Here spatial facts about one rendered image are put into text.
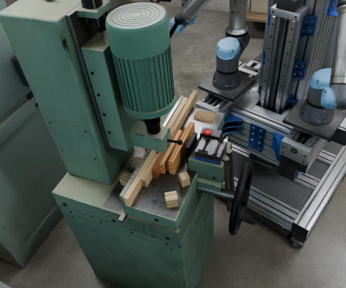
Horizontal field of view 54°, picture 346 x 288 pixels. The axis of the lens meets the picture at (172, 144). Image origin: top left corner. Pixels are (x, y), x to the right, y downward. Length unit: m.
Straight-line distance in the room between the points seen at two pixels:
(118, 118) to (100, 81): 0.15
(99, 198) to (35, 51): 0.62
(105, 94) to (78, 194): 0.51
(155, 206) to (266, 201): 0.99
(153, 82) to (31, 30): 0.38
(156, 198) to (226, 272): 0.95
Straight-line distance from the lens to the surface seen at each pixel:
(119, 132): 1.23
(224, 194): 1.36
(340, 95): 1.33
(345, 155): 2.46
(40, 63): 1.17
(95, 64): 1.09
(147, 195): 1.27
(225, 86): 1.84
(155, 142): 1.24
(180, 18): 1.11
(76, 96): 1.16
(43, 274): 2.30
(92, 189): 1.48
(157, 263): 1.59
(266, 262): 2.16
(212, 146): 1.28
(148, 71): 1.00
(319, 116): 1.67
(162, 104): 1.09
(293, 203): 2.14
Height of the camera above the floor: 1.91
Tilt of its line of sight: 45 degrees down
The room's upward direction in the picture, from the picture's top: 6 degrees counter-clockwise
